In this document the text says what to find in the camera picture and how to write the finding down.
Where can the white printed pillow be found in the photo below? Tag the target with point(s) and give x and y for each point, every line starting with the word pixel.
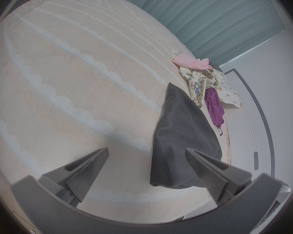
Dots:
pixel 228 91

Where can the black T-shirt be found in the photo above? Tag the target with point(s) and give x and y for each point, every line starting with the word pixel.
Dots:
pixel 180 142

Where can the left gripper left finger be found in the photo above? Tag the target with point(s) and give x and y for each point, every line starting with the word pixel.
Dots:
pixel 83 177

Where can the blue-green curtain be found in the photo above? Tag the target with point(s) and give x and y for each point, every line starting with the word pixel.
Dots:
pixel 210 16

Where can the white printed garment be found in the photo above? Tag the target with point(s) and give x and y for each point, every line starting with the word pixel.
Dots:
pixel 200 84

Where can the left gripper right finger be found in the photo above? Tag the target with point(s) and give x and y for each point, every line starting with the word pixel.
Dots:
pixel 214 177

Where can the bed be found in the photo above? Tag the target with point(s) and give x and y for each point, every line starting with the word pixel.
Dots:
pixel 75 82

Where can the pink garment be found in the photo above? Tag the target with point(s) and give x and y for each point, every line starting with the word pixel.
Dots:
pixel 190 61

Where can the purple garment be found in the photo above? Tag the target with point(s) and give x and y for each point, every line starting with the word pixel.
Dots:
pixel 214 106

